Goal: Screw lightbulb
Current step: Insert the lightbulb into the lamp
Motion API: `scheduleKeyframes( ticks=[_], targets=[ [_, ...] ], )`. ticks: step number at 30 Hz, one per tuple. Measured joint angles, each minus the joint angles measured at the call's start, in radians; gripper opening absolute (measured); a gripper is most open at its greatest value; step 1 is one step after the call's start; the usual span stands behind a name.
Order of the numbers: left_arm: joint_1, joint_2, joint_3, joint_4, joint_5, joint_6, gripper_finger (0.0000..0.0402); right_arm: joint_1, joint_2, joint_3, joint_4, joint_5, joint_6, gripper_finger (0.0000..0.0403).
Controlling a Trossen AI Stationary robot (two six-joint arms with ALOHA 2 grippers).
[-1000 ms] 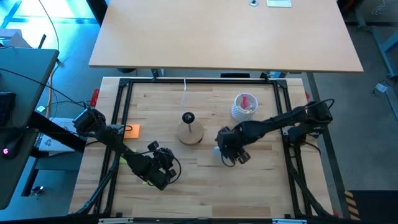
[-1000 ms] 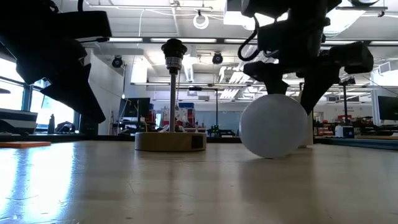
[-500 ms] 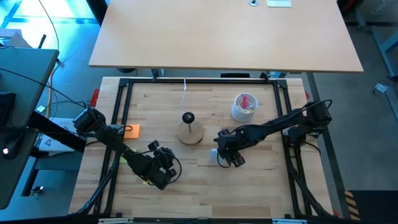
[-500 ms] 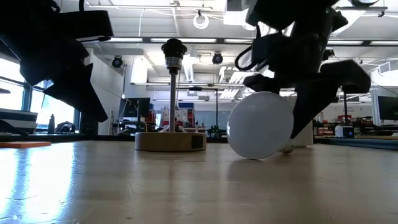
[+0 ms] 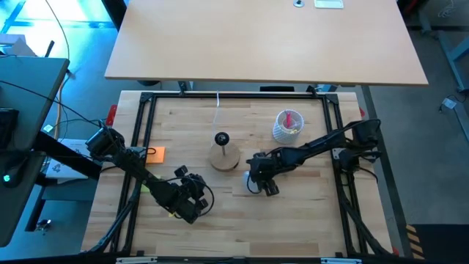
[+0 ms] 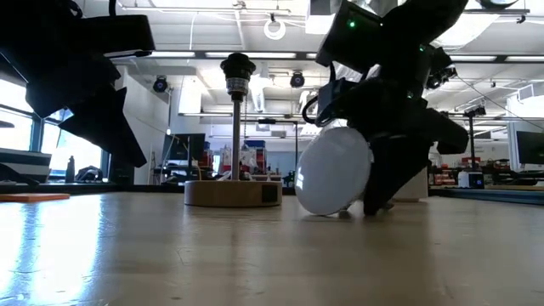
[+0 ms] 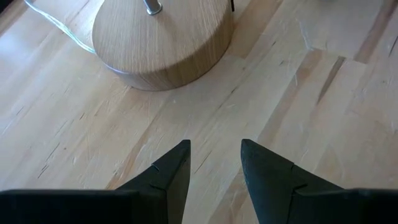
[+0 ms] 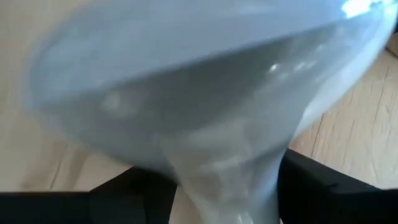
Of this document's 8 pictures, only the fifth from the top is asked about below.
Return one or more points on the round grey desk grommet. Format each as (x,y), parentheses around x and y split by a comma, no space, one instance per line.
(299,3)

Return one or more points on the light wooden desk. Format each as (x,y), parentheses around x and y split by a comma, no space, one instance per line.
(256,44)

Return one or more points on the grey side desk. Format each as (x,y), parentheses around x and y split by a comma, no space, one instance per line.
(25,91)

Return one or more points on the lamp socket on wooden base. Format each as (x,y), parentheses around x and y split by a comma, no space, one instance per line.
(224,159)

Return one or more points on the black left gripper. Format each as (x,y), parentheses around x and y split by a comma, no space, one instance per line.
(188,199)

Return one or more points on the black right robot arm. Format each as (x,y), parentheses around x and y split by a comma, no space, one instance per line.
(311,148)

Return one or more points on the black aluminium table frame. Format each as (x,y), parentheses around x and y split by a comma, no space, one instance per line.
(238,95)

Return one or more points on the black mouse with green light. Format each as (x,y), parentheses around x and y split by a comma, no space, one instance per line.
(9,178)

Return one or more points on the white lattice cup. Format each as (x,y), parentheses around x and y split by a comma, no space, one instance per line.
(280,135)

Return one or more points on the black keyboard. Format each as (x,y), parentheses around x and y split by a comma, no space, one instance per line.
(7,126)

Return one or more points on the pink stick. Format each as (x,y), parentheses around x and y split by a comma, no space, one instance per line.
(288,119)

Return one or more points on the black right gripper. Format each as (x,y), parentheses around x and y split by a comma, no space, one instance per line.
(263,165)

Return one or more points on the white printed box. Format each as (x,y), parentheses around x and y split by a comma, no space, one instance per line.
(67,165)

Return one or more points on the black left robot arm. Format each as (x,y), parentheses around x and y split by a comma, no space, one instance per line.
(139,170)

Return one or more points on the white power adapter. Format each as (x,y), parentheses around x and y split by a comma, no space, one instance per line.
(448,103)

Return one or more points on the orange sticky note pad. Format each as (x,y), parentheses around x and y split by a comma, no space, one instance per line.
(158,155)

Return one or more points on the red clamp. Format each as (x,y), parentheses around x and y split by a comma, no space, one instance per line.
(362,111)
(111,114)

